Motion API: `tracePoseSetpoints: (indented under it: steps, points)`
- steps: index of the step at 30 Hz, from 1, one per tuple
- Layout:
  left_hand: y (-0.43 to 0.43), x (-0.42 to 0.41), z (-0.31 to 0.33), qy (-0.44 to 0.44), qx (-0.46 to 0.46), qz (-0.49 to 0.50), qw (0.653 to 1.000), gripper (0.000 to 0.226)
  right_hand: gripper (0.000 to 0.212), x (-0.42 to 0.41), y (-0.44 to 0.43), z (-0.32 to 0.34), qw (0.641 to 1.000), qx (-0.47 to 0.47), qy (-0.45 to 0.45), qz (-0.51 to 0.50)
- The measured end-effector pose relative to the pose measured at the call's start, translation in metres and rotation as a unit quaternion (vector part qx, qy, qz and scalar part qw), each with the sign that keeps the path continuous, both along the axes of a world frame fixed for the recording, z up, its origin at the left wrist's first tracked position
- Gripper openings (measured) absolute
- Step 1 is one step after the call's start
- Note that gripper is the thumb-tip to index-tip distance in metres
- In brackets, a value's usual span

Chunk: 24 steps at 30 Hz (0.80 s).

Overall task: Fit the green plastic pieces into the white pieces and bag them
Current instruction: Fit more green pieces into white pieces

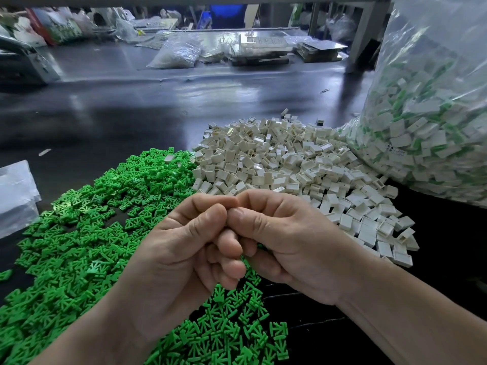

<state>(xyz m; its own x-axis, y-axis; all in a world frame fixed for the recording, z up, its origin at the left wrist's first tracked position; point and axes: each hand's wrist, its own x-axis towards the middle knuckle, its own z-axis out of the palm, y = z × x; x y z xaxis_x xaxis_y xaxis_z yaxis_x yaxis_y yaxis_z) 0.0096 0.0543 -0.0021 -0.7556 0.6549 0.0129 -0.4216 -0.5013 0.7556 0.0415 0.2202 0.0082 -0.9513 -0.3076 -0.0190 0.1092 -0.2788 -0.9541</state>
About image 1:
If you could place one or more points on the person's right hand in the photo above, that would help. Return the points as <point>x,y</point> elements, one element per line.
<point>297,239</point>

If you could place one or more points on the person's left hand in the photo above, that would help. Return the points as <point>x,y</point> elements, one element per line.
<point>175,270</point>

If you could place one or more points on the pile of white plastic caps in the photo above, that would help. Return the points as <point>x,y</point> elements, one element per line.
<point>300,155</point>

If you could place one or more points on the pile of green plastic clips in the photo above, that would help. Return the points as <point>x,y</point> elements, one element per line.
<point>61,239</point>

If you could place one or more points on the clear plastic bag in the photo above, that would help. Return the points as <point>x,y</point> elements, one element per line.
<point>426,125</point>

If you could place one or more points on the person's left forearm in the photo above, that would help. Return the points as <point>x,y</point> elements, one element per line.
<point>76,347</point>

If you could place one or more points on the small green plastic part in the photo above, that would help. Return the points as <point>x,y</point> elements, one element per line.
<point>4,275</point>

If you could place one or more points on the small clear bag of parts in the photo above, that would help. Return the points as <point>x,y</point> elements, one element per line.
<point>175,54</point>

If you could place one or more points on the stack of clear flat bags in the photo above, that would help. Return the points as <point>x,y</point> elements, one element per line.
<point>17,197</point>

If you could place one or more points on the dark flat tray stack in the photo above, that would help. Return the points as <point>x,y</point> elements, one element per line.
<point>321,51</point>

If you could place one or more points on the blue crate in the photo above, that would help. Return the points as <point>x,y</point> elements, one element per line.
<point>225,16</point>

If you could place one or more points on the grey metal horizontal bar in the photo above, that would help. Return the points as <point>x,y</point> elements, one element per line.
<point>228,0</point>

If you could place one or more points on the grey heat sealer machine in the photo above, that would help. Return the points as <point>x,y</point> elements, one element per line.
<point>29,60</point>

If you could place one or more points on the grey metal slanted post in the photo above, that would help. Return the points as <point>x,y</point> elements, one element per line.
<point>367,28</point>

